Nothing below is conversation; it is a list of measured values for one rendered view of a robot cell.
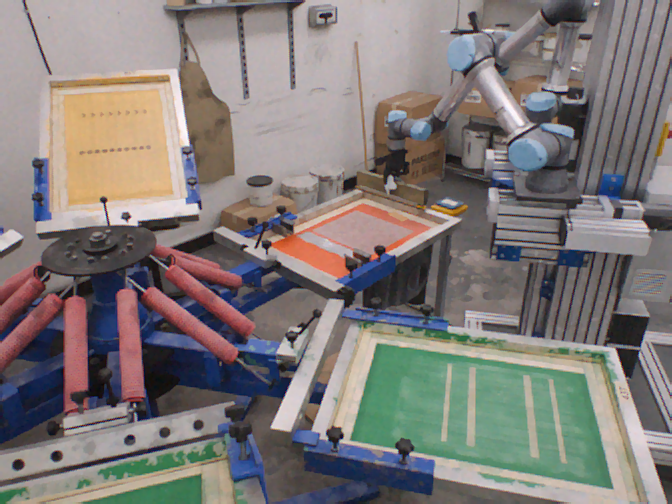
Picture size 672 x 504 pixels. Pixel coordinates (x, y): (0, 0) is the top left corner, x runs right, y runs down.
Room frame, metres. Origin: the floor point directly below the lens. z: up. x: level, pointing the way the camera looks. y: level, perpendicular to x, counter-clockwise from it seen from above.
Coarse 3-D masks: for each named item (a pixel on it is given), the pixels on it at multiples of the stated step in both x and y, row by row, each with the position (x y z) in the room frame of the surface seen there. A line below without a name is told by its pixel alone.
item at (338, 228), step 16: (352, 208) 2.43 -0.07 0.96; (368, 208) 2.43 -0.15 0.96; (320, 224) 2.25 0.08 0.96; (336, 224) 2.25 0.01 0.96; (352, 224) 2.25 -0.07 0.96; (368, 224) 2.25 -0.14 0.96; (288, 240) 2.09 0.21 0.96; (304, 240) 2.09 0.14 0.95; (336, 240) 2.09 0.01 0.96; (304, 256) 1.95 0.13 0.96
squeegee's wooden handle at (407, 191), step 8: (360, 176) 2.41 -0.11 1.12; (368, 176) 2.38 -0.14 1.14; (376, 176) 2.35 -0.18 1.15; (360, 184) 2.41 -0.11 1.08; (368, 184) 2.38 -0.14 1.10; (376, 184) 2.35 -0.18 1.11; (400, 184) 2.26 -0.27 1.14; (408, 184) 2.24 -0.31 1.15; (392, 192) 2.28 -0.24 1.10; (400, 192) 2.25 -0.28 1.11; (408, 192) 2.22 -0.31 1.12; (416, 192) 2.19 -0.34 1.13; (424, 192) 2.17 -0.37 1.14; (416, 200) 2.19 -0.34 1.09; (424, 200) 2.17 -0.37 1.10
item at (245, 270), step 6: (246, 264) 1.73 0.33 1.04; (252, 264) 1.73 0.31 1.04; (234, 270) 1.69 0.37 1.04; (240, 270) 1.69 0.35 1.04; (246, 270) 1.69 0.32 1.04; (252, 270) 1.70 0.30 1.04; (258, 270) 1.72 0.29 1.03; (264, 270) 1.74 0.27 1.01; (270, 270) 1.76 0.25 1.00; (246, 276) 1.68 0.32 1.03; (252, 276) 1.70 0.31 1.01; (246, 282) 1.67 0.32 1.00
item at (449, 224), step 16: (352, 192) 2.55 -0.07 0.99; (320, 208) 2.35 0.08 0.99; (336, 208) 2.42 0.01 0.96; (400, 208) 2.40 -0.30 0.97; (448, 224) 2.17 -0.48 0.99; (256, 240) 2.07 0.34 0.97; (416, 240) 2.02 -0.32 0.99; (432, 240) 2.06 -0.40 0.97; (400, 256) 1.90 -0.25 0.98; (320, 272) 1.76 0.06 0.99
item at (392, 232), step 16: (384, 224) 2.25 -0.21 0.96; (400, 224) 2.25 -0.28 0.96; (416, 224) 2.24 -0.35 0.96; (352, 240) 2.09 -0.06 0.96; (368, 240) 2.09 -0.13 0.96; (384, 240) 2.09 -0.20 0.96; (400, 240) 2.09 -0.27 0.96; (320, 256) 1.95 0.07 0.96; (336, 256) 1.95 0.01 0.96; (336, 272) 1.82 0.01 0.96
